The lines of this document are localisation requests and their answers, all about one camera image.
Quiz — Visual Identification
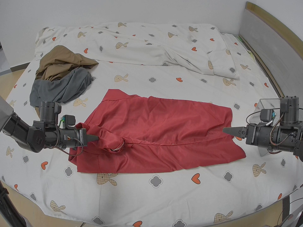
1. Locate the white printed quilt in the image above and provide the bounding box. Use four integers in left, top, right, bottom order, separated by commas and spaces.
35, 21, 239, 79

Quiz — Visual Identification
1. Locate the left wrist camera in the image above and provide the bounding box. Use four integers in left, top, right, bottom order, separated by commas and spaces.
62, 115, 76, 130

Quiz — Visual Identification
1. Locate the brown garment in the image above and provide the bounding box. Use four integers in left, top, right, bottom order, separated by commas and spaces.
35, 45, 99, 114

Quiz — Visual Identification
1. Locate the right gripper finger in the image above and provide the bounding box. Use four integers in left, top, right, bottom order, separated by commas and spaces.
223, 126, 248, 138

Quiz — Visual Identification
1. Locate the bed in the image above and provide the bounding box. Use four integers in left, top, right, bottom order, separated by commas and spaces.
0, 1, 303, 227

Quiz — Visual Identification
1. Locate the red shirt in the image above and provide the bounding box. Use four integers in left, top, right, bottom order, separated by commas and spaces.
68, 89, 247, 174

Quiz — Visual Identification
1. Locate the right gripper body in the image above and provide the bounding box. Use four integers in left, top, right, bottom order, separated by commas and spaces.
246, 124, 282, 152

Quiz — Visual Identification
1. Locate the grey garment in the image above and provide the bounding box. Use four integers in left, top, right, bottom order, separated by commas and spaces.
30, 68, 93, 109

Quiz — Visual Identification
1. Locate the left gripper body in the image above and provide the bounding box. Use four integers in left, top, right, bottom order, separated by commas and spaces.
58, 128, 89, 148

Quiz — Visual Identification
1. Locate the clear plastic box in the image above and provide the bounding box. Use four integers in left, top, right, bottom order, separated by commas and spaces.
254, 98, 284, 157

